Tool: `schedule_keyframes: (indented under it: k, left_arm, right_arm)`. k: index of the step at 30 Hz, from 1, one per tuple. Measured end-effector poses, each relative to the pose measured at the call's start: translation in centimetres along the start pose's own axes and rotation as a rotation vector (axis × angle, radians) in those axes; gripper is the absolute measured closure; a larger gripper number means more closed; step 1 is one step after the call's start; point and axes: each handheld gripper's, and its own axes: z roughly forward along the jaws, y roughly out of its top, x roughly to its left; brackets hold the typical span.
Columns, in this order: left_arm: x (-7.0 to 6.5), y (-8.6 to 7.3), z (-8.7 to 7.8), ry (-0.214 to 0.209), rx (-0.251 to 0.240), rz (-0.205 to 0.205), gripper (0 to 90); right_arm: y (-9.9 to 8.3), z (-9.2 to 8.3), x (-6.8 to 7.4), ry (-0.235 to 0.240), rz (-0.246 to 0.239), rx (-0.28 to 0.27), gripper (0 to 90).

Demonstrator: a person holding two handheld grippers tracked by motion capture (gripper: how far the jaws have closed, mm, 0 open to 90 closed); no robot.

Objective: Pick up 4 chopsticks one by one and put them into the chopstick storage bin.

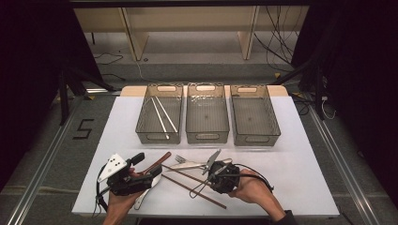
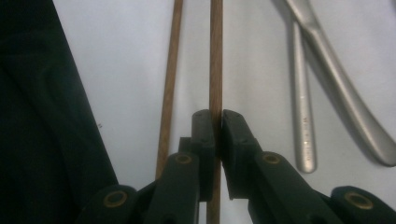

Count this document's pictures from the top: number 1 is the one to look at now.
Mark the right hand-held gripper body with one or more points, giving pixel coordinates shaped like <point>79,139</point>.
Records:
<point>223,178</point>

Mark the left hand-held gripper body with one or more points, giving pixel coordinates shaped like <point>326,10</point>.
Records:
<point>112,165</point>

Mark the brown spoon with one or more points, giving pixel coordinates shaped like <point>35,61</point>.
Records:
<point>159,161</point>

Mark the white spoon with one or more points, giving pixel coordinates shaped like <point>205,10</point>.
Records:
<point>141,198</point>

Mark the metal knife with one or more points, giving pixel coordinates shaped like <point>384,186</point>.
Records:
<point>187,166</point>

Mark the grey translucent plastic basket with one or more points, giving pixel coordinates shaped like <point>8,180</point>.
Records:
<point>145,118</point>
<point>219,125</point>
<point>255,122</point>

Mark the silver metal chopstick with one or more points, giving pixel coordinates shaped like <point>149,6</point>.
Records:
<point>160,118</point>
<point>166,114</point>

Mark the person's right hand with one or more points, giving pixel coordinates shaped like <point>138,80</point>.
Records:
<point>253,187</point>

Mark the person's left hand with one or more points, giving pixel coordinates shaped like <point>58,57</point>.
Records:
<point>120,204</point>

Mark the metal fork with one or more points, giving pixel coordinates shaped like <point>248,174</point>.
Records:
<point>180,159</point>

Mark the white table mat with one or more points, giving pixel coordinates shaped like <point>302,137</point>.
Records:
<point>175,203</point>

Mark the yellow tape piece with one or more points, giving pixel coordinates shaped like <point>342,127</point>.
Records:
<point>277,75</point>
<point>89,97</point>

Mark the black metal stand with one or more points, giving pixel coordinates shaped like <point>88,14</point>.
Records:
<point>64,100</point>
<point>318,93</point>

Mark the dark curtain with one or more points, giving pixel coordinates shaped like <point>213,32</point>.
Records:
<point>31,78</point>
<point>359,78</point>

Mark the light wooden desk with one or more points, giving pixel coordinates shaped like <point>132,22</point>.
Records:
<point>187,18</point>

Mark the black crossbar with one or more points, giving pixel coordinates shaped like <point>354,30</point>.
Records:
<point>187,3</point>

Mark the aluminium floor rail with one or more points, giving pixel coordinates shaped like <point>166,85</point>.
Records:
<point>39,176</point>
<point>349,178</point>

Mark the short aluminium rail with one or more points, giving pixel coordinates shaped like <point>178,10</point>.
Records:
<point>103,91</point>

